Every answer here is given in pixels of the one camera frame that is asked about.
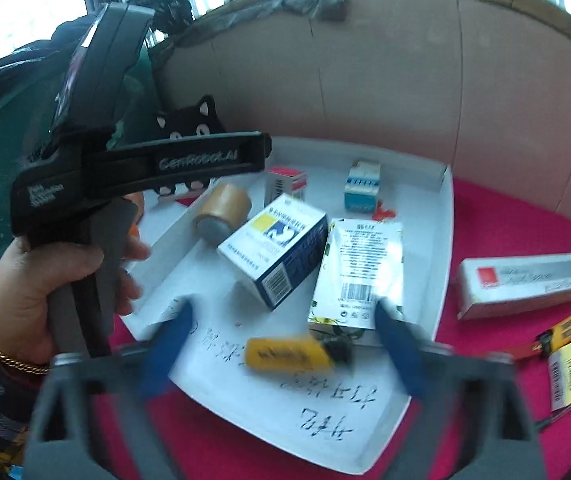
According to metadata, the gold chain bracelet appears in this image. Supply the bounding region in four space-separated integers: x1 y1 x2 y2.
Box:
0 302 50 377

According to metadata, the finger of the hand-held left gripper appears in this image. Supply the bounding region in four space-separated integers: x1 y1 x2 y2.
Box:
84 131 273 197

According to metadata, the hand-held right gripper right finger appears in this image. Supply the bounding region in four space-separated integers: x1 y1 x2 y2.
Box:
375 300 549 480

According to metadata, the black cat holder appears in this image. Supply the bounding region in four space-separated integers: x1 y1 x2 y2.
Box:
153 94 227 206

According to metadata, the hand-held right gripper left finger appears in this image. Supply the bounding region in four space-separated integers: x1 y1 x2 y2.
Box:
23 301 196 480

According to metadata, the blue and white medicine box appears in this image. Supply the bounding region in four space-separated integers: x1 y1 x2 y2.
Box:
217 192 329 311

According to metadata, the person's left hand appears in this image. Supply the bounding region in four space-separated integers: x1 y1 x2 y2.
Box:
0 192 152 367

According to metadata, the small red and white box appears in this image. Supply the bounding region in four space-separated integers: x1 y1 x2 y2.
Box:
264 166 309 206

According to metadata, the long red and white box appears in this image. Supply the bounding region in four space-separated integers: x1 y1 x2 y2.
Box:
455 252 571 321

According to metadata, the small blue and white box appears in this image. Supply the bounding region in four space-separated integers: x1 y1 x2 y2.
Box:
343 160 383 213

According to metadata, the silver sachet packet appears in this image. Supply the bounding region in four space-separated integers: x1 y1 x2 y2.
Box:
307 217 406 341

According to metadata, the red tablecloth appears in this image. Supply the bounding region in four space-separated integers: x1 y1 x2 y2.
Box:
106 175 571 480

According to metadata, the red pen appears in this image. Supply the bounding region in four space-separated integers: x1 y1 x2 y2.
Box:
485 332 553 362

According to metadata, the white cardboard tray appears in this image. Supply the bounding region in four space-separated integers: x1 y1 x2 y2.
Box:
118 135 453 476

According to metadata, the brown tape roll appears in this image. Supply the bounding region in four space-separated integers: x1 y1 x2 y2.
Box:
193 182 252 246

